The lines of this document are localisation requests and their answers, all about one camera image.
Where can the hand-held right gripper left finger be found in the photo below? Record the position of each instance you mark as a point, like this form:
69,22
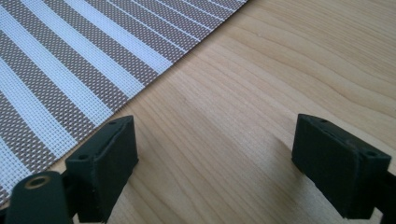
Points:
102,168

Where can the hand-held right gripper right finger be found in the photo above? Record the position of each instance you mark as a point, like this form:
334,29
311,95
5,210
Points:
336,165

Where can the brown white striped woven placemat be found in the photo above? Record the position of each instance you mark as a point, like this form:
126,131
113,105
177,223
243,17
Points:
77,62

